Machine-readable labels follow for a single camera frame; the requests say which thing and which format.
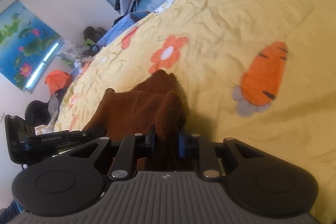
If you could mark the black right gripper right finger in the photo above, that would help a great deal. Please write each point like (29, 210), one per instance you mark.
(255, 180)

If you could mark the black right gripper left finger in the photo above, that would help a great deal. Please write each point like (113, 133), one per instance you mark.
(75, 179)

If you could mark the brown knitted sweater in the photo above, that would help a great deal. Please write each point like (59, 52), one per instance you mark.
(154, 102)

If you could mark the black fluffy garment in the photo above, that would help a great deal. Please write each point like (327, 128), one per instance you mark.
(37, 113)

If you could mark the orange cloth bundle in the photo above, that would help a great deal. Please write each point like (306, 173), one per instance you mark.
(56, 80)

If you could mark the blue lotus flower poster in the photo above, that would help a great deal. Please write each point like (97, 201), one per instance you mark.
(28, 46)

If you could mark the yellow carrot print bedspread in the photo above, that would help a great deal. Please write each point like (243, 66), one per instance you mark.
(261, 71)

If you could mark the light blue quilted blanket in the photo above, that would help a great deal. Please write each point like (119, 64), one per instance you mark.
(120, 25)

